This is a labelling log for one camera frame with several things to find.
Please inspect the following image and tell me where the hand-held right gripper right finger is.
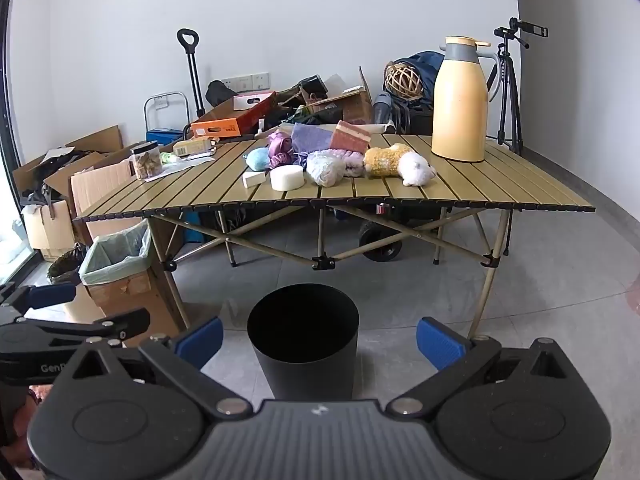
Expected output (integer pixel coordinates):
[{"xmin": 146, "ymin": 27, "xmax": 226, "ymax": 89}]
[{"xmin": 384, "ymin": 317, "xmax": 577, "ymax": 418}]

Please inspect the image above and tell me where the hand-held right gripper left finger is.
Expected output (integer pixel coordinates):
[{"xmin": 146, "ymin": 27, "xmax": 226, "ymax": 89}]
[{"xmin": 62, "ymin": 316, "xmax": 256, "ymax": 418}]

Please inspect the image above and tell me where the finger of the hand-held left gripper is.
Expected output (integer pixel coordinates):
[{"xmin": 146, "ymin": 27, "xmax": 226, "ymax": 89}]
[
  {"xmin": 0, "ymin": 282, "xmax": 77, "ymax": 319},
  {"xmin": 0, "ymin": 308, "xmax": 151, "ymax": 349}
]

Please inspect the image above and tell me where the round black bin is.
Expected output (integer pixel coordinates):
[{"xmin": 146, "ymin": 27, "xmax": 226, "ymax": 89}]
[{"xmin": 246, "ymin": 284, "xmax": 361, "ymax": 402}]

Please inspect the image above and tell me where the yellow white plush hamster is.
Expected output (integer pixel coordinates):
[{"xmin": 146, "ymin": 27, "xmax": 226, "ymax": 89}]
[{"xmin": 362, "ymin": 143, "xmax": 437, "ymax": 187}]

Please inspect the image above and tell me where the white round foam disc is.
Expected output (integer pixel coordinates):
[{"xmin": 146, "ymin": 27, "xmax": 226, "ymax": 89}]
[{"xmin": 270, "ymin": 165, "xmax": 306, "ymax": 192}]

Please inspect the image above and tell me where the blue fluffy ball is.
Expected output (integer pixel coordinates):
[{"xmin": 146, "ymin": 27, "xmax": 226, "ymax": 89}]
[{"xmin": 245, "ymin": 147, "xmax": 271, "ymax": 171}]

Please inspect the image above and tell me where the pink fluffy cloth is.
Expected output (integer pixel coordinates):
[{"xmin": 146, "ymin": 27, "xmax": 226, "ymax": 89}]
[{"xmin": 327, "ymin": 149, "xmax": 368, "ymax": 178}]

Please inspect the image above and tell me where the white mesh bag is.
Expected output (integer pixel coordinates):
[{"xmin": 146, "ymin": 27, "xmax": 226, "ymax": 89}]
[{"xmin": 305, "ymin": 150, "xmax": 346, "ymax": 187}]

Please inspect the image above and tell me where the pink sponge block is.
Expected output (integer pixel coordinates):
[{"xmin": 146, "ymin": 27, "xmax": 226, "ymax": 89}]
[{"xmin": 329, "ymin": 120, "xmax": 372, "ymax": 154}]

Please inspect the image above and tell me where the lavender mesh cloth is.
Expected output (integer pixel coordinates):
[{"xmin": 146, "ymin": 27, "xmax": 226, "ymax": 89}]
[{"xmin": 290, "ymin": 122, "xmax": 335, "ymax": 153}]

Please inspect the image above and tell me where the person's pink fuzzy clothing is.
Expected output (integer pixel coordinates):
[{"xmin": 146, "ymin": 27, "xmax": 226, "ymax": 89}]
[{"xmin": 0, "ymin": 384, "xmax": 51, "ymax": 471}]

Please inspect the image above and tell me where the cardboard box with green liner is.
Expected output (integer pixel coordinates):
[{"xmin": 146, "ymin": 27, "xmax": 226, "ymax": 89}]
[{"xmin": 79, "ymin": 219, "xmax": 186, "ymax": 348}]

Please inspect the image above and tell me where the white paper bag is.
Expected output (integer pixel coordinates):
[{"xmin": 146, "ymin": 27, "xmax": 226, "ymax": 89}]
[{"xmin": 21, "ymin": 200, "xmax": 76, "ymax": 262}]

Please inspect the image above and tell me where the cardboard box with dark clothes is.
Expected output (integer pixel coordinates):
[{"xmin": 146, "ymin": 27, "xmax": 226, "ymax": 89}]
[{"xmin": 11, "ymin": 146, "xmax": 108, "ymax": 206}]

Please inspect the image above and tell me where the large open cardboard box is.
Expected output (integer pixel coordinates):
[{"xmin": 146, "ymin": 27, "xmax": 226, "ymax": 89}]
[{"xmin": 70, "ymin": 157, "xmax": 151, "ymax": 246}]

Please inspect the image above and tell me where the clear jar with brown snacks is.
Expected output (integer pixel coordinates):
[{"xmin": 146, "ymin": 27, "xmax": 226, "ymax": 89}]
[{"xmin": 130, "ymin": 142, "xmax": 163, "ymax": 182}]

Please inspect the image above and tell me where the olive slatted folding table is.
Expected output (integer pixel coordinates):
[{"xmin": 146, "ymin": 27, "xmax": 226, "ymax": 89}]
[{"xmin": 72, "ymin": 132, "xmax": 597, "ymax": 341}]

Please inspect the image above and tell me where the cardboard box with raised flap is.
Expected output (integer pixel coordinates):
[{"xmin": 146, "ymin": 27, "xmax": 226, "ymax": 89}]
[{"xmin": 64, "ymin": 125, "xmax": 125, "ymax": 153}]

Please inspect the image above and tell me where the white paper sheet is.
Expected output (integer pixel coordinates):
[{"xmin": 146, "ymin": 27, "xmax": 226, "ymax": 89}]
[{"xmin": 160, "ymin": 152, "xmax": 217, "ymax": 170}]

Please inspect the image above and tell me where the tan cardboard carton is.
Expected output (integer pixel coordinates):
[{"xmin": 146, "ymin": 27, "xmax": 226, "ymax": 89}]
[{"xmin": 172, "ymin": 138, "xmax": 213, "ymax": 157}]

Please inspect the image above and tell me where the blue box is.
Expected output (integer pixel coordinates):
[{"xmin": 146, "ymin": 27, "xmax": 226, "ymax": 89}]
[{"xmin": 146, "ymin": 129, "xmax": 187, "ymax": 144}]

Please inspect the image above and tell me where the orange cardboard box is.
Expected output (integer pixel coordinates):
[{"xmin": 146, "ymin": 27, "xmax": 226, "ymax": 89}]
[{"xmin": 190, "ymin": 91, "xmax": 277, "ymax": 139}]

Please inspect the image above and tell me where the cream thermos jug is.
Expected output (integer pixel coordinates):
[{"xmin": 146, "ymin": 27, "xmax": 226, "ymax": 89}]
[{"xmin": 431, "ymin": 36, "xmax": 501, "ymax": 163}]

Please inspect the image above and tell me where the grey blue bottle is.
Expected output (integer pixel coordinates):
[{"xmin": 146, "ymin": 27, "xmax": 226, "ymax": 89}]
[{"xmin": 372, "ymin": 92, "xmax": 393, "ymax": 126}]

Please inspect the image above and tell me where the black bag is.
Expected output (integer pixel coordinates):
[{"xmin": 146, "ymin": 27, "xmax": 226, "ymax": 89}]
[{"xmin": 205, "ymin": 80, "xmax": 240, "ymax": 107}]

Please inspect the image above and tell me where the black fabric pouch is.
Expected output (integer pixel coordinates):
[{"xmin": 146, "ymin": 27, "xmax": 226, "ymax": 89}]
[{"xmin": 300, "ymin": 110, "xmax": 346, "ymax": 127}]

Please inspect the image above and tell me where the open brown cardboard box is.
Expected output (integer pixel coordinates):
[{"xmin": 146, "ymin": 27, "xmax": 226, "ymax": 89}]
[{"xmin": 305, "ymin": 66, "xmax": 375, "ymax": 125}]

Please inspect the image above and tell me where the rattan ball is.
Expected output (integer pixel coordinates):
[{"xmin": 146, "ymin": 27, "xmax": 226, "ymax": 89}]
[{"xmin": 384, "ymin": 61, "xmax": 426, "ymax": 101}]

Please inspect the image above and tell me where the blue fabric bag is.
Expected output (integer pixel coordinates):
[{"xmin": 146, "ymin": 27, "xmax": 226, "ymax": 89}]
[{"xmin": 400, "ymin": 51, "xmax": 446, "ymax": 106}]

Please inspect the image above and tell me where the black tripod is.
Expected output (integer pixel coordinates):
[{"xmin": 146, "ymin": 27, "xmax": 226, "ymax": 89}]
[{"xmin": 487, "ymin": 40, "xmax": 523, "ymax": 156}]

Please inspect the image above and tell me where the silver metal cart frame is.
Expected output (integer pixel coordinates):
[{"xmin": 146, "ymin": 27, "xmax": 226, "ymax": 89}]
[{"xmin": 144, "ymin": 91, "xmax": 188, "ymax": 133}]

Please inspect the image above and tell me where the black trolley handle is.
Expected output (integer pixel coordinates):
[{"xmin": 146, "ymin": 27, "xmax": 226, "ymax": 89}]
[{"xmin": 176, "ymin": 28, "xmax": 207, "ymax": 121}]

